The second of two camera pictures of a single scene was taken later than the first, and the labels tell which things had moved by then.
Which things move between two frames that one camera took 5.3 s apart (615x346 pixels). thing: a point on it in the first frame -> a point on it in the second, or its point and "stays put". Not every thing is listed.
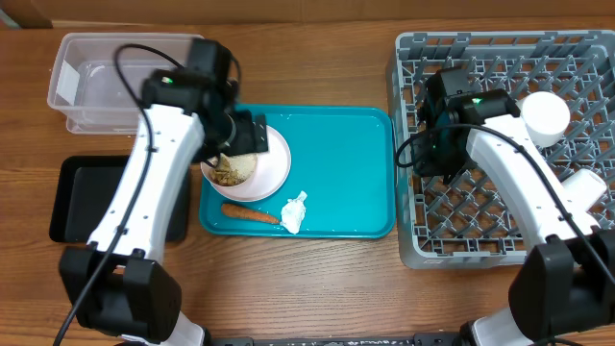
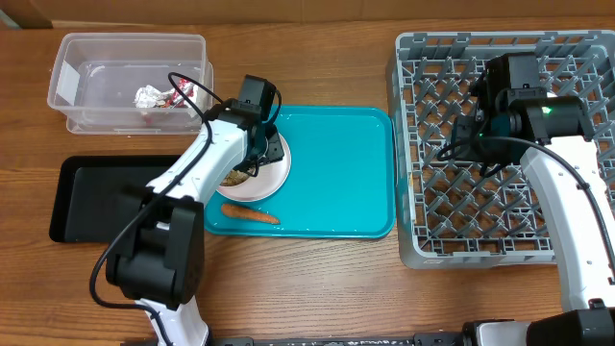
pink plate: (271, 171) stays put
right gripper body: (438, 157) -> (490, 153)
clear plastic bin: (85, 86) stays put
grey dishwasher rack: (472, 218) stays put
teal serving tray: (344, 160) stays put
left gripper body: (234, 134) -> (272, 150)
